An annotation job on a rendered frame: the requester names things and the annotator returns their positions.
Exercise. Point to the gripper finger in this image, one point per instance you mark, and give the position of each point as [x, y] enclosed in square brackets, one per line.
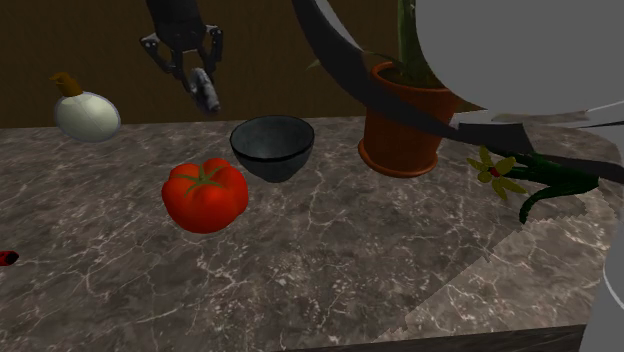
[168, 59]
[207, 92]

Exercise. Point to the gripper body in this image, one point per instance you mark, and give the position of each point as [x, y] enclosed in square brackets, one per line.
[176, 22]

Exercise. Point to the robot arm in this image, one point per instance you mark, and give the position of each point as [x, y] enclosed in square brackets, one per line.
[512, 53]

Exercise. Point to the dark grey bowl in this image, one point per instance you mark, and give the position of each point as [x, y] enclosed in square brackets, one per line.
[273, 148]

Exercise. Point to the round white bottle brown stopper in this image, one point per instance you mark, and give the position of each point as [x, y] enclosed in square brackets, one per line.
[88, 117]

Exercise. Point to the red tomato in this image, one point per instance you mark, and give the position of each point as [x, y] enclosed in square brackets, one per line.
[204, 197]

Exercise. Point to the green plant in terracotta pot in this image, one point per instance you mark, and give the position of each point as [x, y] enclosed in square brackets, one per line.
[400, 136]

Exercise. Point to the small red object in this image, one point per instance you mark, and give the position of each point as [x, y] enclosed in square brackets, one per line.
[7, 258]

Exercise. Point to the yellow flower with green stem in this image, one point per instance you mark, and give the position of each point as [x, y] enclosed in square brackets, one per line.
[551, 178]

